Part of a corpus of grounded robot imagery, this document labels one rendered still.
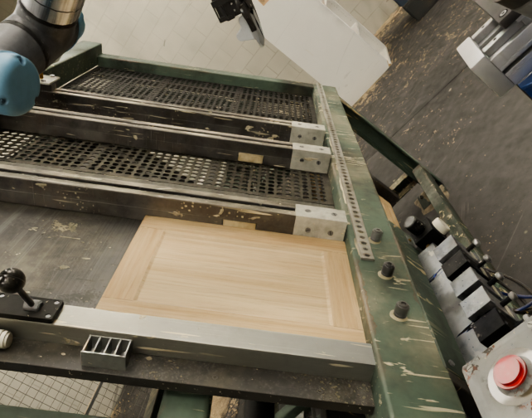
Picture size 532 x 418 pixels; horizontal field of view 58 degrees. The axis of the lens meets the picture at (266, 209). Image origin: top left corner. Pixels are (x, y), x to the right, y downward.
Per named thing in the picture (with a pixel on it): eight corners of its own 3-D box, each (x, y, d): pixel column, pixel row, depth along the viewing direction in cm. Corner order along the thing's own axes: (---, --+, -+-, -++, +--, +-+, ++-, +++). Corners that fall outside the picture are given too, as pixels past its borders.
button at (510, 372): (542, 382, 51) (529, 373, 51) (511, 402, 53) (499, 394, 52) (525, 355, 55) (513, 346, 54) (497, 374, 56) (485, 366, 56)
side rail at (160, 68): (310, 108, 249) (314, 87, 244) (97, 78, 246) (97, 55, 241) (309, 104, 256) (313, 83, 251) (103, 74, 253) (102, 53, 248)
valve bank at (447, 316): (609, 387, 80) (515, 315, 73) (538, 431, 85) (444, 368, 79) (493, 234, 124) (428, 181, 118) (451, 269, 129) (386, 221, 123)
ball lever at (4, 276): (42, 321, 79) (15, 289, 68) (19, 318, 79) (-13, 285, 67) (50, 299, 81) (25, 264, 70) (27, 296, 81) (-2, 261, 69)
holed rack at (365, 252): (374, 261, 105) (374, 259, 105) (360, 260, 105) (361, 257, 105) (321, 85, 251) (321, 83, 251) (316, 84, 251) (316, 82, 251)
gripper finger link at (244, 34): (246, 54, 125) (230, 19, 121) (267, 45, 123) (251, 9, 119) (244, 57, 122) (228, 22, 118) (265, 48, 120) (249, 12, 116)
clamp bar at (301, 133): (322, 150, 177) (335, 85, 166) (-3, 104, 173) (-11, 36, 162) (320, 141, 186) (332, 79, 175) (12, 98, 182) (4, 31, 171)
